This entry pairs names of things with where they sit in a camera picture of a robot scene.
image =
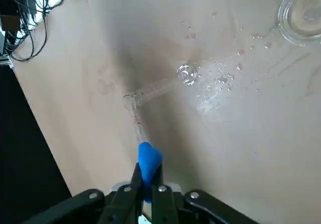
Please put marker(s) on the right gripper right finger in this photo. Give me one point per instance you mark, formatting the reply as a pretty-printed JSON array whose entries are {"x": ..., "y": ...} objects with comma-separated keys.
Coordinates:
[{"x": 170, "y": 206}]

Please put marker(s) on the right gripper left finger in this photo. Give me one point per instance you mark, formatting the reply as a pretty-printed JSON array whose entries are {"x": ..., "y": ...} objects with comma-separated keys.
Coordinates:
[{"x": 120, "y": 204}]

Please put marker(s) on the glass pipette with blue bulb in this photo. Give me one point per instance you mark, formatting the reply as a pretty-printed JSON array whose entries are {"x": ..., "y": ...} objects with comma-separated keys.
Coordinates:
[{"x": 148, "y": 156}]

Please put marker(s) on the clear glass graduated cylinder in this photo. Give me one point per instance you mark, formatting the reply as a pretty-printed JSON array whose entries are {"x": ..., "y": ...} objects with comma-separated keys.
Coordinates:
[{"x": 186, "y": 74}]

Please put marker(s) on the clear glass beaker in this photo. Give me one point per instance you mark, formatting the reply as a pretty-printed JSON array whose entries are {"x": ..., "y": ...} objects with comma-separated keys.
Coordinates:
[{"x": 288, "y": 28}]

